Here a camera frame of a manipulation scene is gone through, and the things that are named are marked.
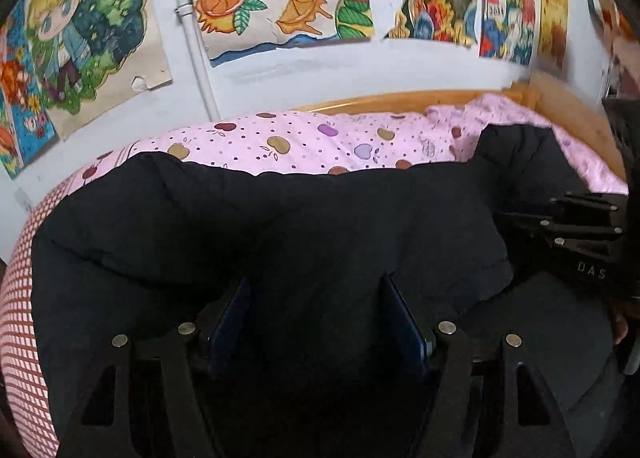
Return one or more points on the yellow bear poster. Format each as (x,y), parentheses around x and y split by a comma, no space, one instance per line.
(553,29)

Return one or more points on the orange girl blue poster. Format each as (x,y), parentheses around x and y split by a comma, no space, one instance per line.
(25,126)

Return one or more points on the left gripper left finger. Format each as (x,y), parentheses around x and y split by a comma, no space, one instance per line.
(145,396)

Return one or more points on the blond boy cartoon poster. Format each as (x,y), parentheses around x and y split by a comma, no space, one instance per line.
(93,55)

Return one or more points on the wooden bed frame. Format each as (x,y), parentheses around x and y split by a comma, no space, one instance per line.
(542,93)

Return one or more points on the white wall pipe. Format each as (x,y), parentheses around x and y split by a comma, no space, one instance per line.
(184,11)

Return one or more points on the pink apple print bedsheet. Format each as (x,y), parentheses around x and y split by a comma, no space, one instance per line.
(287,142)

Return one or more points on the black large jacket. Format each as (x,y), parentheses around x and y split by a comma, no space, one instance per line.
(299,369)

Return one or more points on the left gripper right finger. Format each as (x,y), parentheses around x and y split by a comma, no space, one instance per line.
(472,406)

